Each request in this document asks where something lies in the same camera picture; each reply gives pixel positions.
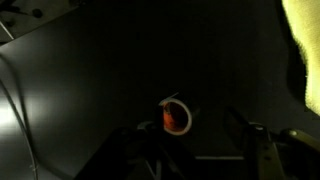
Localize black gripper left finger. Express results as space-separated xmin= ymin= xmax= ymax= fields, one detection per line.
xmin=74 ymin=121 xmax=198 ymax=180

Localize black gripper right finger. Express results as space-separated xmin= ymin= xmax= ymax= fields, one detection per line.
xmin=223 ymin=105 xmax=288 ymax=180

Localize orange ring with white band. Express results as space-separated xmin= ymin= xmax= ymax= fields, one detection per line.
xmin=154 ymin=93 xmax=201 ymax=137

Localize yellow-green microfibre cloth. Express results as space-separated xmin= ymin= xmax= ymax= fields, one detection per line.
xmin=280 ymin=0 xmax=320 ymax=117

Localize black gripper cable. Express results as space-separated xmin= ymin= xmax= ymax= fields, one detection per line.
xmin=0 ymin=54 xmax=39 ymax=180

